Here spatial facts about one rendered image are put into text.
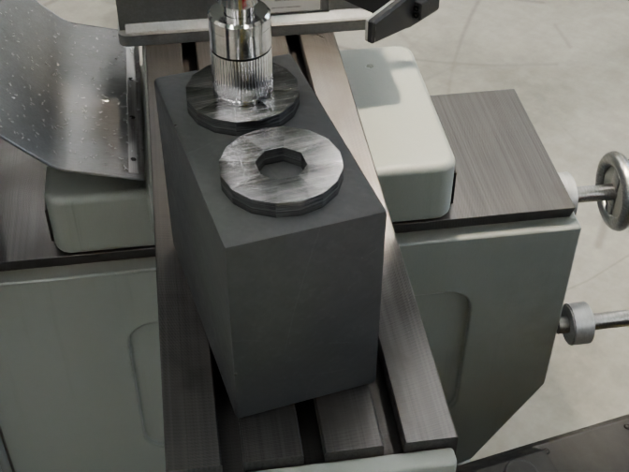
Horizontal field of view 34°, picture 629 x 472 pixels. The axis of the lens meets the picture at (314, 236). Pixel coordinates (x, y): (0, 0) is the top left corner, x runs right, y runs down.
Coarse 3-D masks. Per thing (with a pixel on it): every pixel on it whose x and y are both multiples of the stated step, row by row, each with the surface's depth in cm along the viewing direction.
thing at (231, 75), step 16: (224, 48) 76; (240, 48) 76; (256, 48) 77; (224, 64) 77; (240, 64) 77; (256, 64) 77; (224, 80) 78; (240, 80) 78; (256, 80) 78; (224, 96) 80; (240, 96) 79; (256, 96) 79
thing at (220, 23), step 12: (216, 12) 76; (264, 12) 76; (216, 24) 75; (228, 24) 75; (240, 24) 75; (252, 24) 75; (264, 24) 76; (228, 36) 76; (240, 36) 75; (252, 36) 76
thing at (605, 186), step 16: (608, 160) 149; (624, 160) 146; (560, 176) 148; (608, 176) 152; (624, 176) 145; (576, 192) 146; (592, 192) 149; (608, 192) 149; (624, 192) 145; (576, 208) 147; (608, 208) 152; (624, 208) 146; (608, 224) 152; (624, 224) 147
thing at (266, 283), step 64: (192, 128) 80; (256, 128) 79; (320, 128) 80; (192, 192) 78; (256, 192) 72; (320, 192) 72; (192, 256) 86; (256, 256) 71; (320, 256) 73; (256, 320) 75; (320, 320) 78; (256, 384) 80; (320, 384) 83
